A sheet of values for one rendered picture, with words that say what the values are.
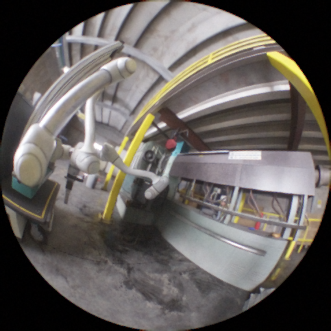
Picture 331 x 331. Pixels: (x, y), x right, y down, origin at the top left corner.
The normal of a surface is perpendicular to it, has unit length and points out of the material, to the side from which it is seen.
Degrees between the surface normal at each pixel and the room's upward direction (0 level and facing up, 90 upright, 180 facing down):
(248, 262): 90
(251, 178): 90
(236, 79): 180
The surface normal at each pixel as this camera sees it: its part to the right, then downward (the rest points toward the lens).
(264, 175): -0.74, -0.41
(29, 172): 0.86, 0.38
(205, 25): -0.47, 0.84
